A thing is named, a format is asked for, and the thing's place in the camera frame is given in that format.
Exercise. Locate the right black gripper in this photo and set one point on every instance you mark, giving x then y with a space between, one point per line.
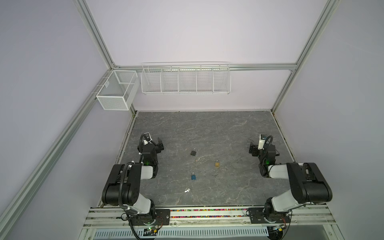
253 148

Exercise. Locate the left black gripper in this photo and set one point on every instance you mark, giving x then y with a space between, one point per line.
159 144

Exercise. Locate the black padlock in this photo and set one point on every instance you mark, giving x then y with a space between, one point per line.
194 152

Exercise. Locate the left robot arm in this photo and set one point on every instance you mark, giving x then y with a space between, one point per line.
122 188

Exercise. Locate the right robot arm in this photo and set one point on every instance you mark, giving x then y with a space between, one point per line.
308 186

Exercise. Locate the white mesh box basket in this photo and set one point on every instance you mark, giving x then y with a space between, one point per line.
119 90

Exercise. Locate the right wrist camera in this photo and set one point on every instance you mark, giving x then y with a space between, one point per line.
262 140

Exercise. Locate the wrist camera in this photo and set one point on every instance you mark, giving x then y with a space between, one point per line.
262 140
148 140

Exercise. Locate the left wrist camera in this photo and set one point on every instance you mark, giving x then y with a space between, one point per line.
148 140

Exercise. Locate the white wire shelf basket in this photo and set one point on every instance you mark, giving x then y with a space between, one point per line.
186 78

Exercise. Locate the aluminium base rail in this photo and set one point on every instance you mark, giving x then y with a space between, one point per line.
228 216

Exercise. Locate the white vented cable duct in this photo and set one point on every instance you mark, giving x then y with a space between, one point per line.
179 233

